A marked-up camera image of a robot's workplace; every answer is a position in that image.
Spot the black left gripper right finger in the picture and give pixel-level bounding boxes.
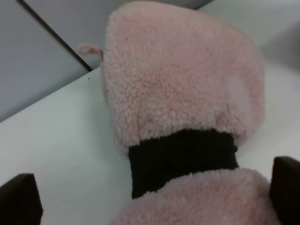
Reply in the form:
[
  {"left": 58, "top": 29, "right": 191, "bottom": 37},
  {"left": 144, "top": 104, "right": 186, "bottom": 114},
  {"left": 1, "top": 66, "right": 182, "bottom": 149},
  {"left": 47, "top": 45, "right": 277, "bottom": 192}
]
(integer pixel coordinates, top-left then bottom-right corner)
[{"left": 270, "top": 156, "right": 300, "bottom": 225}]

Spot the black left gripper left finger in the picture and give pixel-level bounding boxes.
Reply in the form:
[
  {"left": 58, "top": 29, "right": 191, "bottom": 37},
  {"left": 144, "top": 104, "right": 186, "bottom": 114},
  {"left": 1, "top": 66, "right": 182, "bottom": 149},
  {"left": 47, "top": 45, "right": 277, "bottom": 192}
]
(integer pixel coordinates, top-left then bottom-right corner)
[{"left": 0, "top": 173, "right": 43, "bottom": 225}]

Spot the pink fluffy towel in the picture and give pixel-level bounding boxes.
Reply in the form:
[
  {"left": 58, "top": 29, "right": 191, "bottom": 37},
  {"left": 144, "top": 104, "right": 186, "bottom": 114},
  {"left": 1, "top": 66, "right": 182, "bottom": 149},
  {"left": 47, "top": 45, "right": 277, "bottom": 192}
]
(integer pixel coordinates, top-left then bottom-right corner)
[{"left": 78, "top": 1, "right": 280, "bottom": 225}]

